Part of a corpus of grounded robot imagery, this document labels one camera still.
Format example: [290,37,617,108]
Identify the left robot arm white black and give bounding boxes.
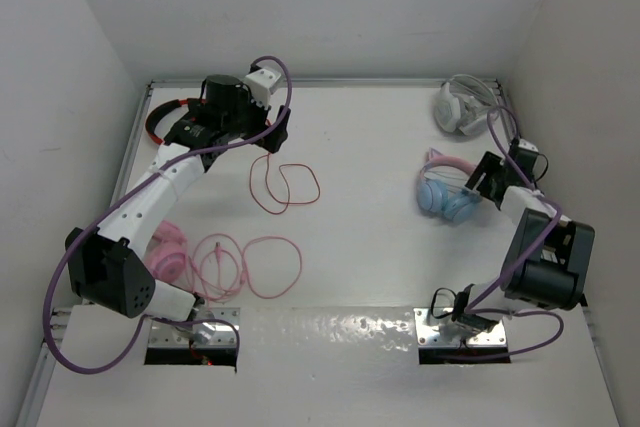
[66,67,290,322]

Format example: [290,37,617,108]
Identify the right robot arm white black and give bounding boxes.
[450,152,595,335]

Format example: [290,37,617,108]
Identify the red black headphones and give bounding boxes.
[145,98,211,150]

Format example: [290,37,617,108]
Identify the white grey headphones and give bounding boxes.
[433,74,498,137]

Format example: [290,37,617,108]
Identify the white front cover board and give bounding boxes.
[38,307,617,426]

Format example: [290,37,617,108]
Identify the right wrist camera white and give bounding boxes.
[508,138,540,181]

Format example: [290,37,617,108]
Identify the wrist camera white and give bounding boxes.
[508,138,540,181]
[243,67,283,104]

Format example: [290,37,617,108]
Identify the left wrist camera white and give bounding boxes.
[243,67,283,104]

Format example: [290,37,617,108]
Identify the pink headphone cable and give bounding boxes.
[185,233,303,301]

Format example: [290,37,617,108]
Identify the aluminium frame rail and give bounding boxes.
[37,82,616,426]

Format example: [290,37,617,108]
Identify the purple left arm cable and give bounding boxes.
[42,54,294,376]

